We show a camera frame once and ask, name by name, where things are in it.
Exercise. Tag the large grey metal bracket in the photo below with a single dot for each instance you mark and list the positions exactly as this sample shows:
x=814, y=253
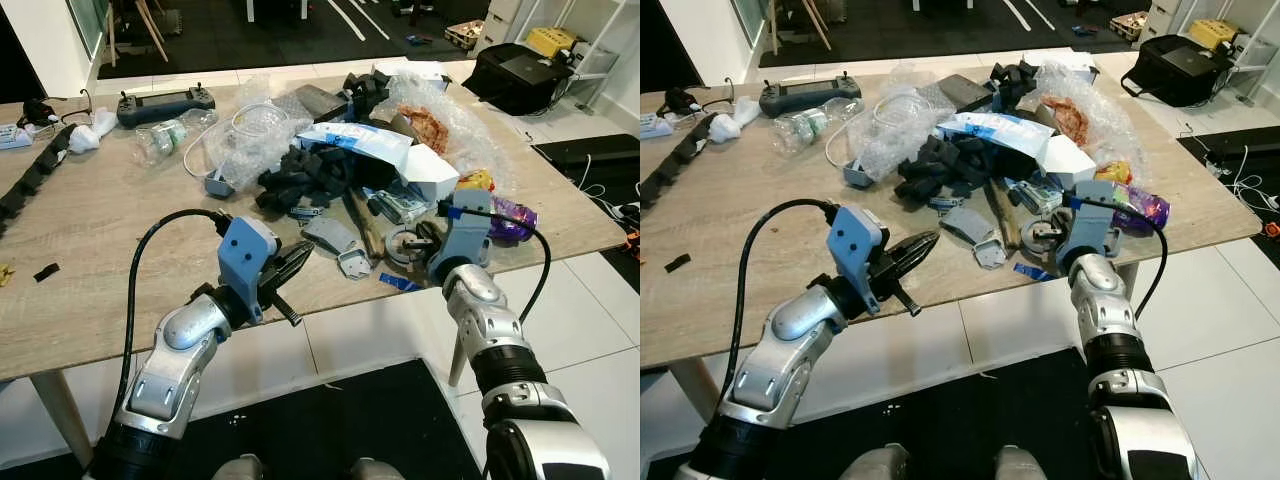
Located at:
x=967, y=225
x=330, y=236

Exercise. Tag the small black floor mat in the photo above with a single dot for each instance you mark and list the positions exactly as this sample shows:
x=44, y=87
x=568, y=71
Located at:
x=1235, y=165

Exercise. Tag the grey robot foot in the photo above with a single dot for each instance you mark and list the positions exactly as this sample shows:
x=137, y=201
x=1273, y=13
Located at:
x=238, y=470
x=1015, y=465
x=375, y=470
x=878, y=465

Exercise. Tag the white crumpled tissue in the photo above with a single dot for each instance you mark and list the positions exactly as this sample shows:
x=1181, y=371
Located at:
x=90, y=130
x=735, y=118

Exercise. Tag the yellow box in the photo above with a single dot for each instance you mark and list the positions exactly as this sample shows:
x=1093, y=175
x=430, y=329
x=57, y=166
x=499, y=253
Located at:
x=550, y=42
x=1212, y=34

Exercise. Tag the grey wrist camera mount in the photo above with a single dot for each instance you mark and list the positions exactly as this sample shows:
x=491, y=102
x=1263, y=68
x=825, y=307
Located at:
x=245, y=260
x=855, y=250
x=1092, y=230
x=465, y=240

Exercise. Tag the white blue plastic package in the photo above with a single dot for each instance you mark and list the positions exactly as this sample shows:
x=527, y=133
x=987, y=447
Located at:
x=355, y=145
x=995, y=135

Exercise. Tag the small black scrap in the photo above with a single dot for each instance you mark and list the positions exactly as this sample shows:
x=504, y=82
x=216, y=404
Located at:
x=677, y=263
x=46, y=272

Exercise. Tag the yellow snack packet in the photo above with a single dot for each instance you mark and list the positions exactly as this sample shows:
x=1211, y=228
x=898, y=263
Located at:
x=476, y=181
x=1114, y=172

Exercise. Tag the small grey box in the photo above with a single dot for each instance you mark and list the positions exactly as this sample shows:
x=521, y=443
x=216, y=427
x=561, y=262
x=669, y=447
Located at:
x=858, y=174
x=219, y=184

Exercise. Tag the small black device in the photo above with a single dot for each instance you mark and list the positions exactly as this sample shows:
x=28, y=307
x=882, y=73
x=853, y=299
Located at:
x=680, y=100
x=38, y=112

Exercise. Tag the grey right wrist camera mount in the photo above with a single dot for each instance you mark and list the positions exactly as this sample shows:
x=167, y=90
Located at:
x=465, y=240
x=1092, y=230

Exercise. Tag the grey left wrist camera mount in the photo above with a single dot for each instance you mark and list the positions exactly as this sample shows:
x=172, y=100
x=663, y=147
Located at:
x=245, y=260
x=855, y=250

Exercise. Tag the purple snack packet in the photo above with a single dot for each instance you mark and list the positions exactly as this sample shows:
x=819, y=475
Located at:
x=1148, y=208
x=515, y=218

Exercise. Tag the black handheld remote controller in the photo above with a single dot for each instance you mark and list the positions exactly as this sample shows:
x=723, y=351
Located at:
x=165, y=105
x=810, y=97

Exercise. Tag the green printed pack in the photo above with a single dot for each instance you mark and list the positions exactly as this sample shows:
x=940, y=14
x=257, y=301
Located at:
x=400, y=206
x=1035, y=196

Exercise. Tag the white shelf unit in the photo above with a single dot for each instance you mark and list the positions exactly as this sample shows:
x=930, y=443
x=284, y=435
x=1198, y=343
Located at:
x=1262, y=40
x=610, y=40

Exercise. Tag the grey right robot foot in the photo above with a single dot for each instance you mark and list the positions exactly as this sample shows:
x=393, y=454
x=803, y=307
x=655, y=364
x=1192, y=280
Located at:
x=1015, y=465
x=375, y=470

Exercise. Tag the clear bubble wrap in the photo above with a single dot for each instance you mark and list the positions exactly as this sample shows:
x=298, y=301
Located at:
x=250, y=140
x=895, y=130

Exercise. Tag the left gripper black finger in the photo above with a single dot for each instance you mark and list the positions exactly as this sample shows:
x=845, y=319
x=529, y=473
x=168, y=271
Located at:
x=915, y=250
x=296, y=257
x=296, y=276
x=915, y=268

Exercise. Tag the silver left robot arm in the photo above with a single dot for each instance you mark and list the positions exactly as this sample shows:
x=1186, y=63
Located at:
x=180, y=350
x=790, y=345

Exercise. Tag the blue wrapper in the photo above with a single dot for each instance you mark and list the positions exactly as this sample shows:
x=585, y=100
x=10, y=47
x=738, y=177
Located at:
x=400, y=282
x=1033, y=272

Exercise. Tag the white cardboard box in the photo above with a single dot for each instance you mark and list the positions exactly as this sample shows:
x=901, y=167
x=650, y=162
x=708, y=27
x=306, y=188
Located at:
x=1072, y=158
x=432, y=175

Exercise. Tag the black foam insert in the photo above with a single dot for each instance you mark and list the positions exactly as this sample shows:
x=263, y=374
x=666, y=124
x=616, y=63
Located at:
x=365, y=95
x=1012, y=85

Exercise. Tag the clear bag with orange contents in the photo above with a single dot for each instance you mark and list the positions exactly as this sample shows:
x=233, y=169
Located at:
x=440, y=125
x=1080, y=115

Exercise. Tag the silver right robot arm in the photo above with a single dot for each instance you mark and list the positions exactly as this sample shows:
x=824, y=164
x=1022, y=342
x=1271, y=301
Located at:
x=1125, y=360
x=510, y=360

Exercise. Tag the tape roll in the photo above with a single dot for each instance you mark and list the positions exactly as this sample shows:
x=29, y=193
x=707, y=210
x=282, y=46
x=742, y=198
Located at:
x=1036, y=236
x=402, y=248

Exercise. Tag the grey left robot foot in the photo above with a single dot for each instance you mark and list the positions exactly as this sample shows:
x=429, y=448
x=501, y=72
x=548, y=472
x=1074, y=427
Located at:
x=238, y=470
x=878, y=465

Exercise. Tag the clear plastic bottle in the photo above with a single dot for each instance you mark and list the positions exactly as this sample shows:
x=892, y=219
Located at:
x=805, y=128
x=165, y=138

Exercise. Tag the dark grey pouch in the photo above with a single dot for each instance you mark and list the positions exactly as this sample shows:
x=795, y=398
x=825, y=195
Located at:
x=322, y=102
x=962, y=92

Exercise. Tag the small grey metal bracket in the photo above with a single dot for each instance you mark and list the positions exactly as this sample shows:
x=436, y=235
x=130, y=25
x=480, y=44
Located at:
x=991, y=254
x=355, y=264

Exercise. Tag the large black floor mat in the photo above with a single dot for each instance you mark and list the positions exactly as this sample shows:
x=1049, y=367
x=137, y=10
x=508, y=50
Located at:
x=330, y=420
x=970, y=410

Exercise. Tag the black carry bag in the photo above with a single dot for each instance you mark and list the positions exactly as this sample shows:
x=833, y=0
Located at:
x=1180, y=70
x=520, y=78

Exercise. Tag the black foam block pile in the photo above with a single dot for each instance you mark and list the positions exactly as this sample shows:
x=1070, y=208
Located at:
x=945, y=170
x=305, y=180

